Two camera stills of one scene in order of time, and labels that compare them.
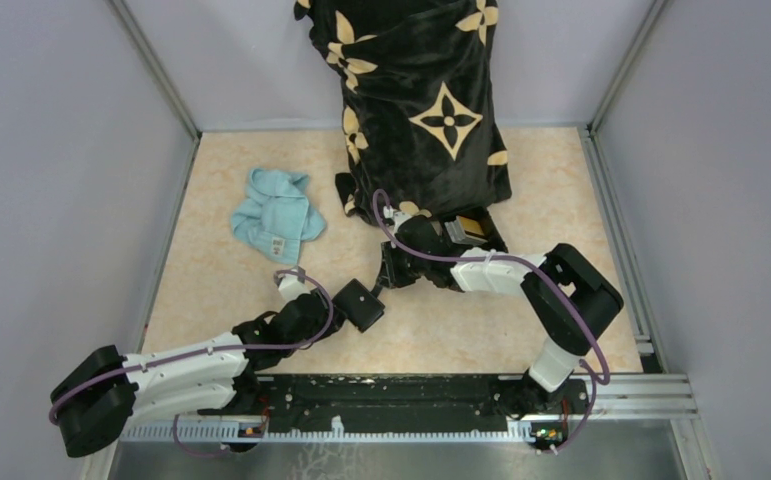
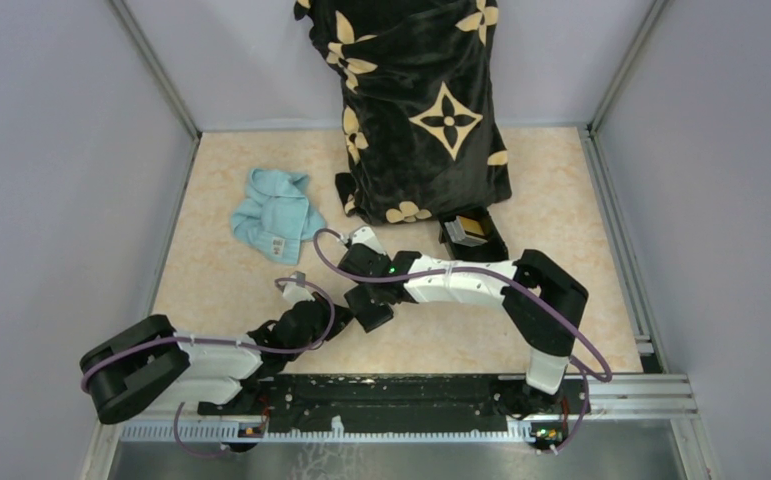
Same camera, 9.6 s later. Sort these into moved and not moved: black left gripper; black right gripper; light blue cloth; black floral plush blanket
Moved: black right gripper
Not moved: light blue cloth; black floral plush blanket; black left gripper
